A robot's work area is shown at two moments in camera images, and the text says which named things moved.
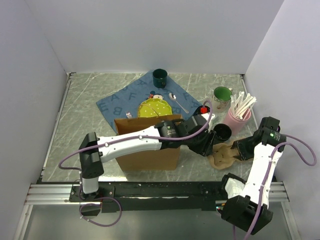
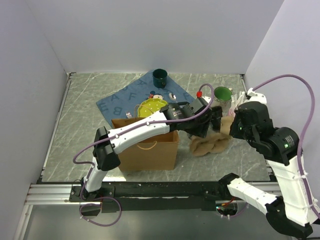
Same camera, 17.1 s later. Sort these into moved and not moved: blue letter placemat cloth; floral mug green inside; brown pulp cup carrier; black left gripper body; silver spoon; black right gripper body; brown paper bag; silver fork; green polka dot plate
Moved: brown pulp cup carrier; black right gripper body; black left gripper body
Not moved: silver fork; brown paper bag; floral mug green inside; silver spoon; green polka dot plate; blue letter placemat cloth
